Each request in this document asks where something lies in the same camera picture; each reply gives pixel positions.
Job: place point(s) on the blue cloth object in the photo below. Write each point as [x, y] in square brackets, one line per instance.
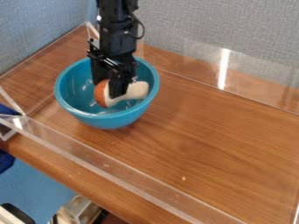
[7, 159]

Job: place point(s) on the clear plastic container below table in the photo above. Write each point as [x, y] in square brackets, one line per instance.
[77, 211]

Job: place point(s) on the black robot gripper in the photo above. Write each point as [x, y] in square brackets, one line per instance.
[112, 59]

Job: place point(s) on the clear acrylic barrier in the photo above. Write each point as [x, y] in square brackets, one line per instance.
[145, 164]
[253, 78]

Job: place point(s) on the black and white object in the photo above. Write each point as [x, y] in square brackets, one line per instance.
[11, 215]

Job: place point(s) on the brown and white toy mushroom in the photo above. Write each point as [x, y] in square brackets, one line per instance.
[136, 92]

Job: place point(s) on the clear acrylic front barrier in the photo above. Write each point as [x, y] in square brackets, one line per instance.
[145, 164]

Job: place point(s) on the blue plastic bowl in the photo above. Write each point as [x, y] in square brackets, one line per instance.
[73, 94]

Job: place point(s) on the clear acrylic back barrier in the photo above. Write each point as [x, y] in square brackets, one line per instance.
[253, 78]

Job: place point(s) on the clear acrylic corner bracket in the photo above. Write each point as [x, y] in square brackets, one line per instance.
[92, 34]

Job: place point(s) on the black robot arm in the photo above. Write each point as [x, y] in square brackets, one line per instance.
[117, 15]

